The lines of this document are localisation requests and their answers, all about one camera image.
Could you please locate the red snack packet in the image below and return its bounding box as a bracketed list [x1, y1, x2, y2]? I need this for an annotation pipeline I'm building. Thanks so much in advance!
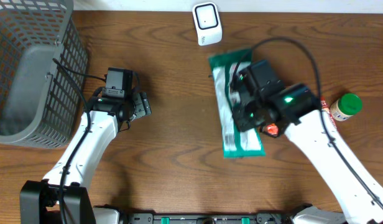
[260, 123, 279, 138]

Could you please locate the green white snack bag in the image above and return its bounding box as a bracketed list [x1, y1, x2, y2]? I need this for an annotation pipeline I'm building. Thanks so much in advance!
[208, 49, 265, 159]

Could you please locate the small red wrapper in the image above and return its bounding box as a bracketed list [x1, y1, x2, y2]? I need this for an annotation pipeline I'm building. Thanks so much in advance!
[320, 96, 338, 131]

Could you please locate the green-lid white jar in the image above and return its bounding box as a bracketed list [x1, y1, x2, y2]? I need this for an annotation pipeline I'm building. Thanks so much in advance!
[330, 93, 362, 121]

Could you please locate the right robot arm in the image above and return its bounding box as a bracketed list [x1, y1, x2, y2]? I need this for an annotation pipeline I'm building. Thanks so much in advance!
[230, 81, 383, 223]

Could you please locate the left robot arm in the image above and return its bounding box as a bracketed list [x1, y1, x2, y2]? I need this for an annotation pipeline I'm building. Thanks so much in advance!
[20, 92, 151, 223]

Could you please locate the white barcode scanner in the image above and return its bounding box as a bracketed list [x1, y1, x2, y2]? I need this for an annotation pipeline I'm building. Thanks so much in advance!
[192, 2, 223, 46]

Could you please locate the grey plastic mesh basket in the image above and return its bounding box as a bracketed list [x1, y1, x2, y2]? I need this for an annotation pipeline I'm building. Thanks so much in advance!
[0, 0, 88, 148]

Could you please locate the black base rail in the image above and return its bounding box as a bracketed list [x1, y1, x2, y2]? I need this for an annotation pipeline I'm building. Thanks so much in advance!
[95, 203, 344, 224]

